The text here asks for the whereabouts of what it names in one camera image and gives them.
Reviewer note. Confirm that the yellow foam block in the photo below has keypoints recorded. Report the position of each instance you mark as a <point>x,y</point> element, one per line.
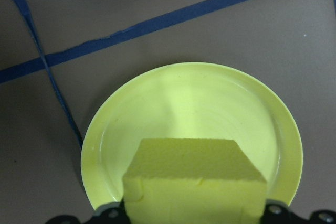
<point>194,182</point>

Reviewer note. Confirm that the yellow plate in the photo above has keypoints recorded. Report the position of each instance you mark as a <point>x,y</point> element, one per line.
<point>183,103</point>

